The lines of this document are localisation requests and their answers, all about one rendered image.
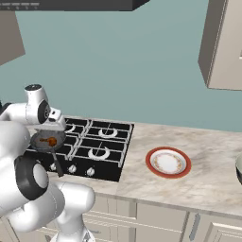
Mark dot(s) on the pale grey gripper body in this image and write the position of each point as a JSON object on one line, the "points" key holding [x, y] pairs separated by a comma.
{"points": [[50, 127]]}

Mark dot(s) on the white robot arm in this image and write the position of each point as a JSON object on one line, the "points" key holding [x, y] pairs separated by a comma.
{"points": [[19, 164]]}

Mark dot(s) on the brown chicken drumstick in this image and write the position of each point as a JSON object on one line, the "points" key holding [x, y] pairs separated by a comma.
{"points": [[51, 141]]}

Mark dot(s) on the white plate with red rim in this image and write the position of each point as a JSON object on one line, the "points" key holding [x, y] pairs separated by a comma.
{"points": [[168, 162]]}

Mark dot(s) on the dark grey frying pan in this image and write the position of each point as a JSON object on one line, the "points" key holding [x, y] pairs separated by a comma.
{"points": [[44, 143]]}

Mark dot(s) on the silver hob knob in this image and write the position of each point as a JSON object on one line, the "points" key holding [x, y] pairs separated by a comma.
{"points": [[90, 171], [53, 167], [72, 169]]}

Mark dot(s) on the black gas hob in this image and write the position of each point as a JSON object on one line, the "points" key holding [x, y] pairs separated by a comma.
{"points": [[104, 151]]}

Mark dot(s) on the beige drawer front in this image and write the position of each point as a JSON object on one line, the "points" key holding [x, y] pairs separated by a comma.
{"points": [[110, 217]]}

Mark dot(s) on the dark grey range hood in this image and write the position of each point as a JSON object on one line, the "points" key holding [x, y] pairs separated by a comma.
{"points": [[72, 4]]}

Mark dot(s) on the beige cupboard door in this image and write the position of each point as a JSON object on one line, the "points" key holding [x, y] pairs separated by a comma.
{"points": [[225, 233], [160, 225]]}

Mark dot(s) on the beige wall cupboard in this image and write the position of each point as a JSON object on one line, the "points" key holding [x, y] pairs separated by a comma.
{"points": [[225, 47], [9, 34]]}

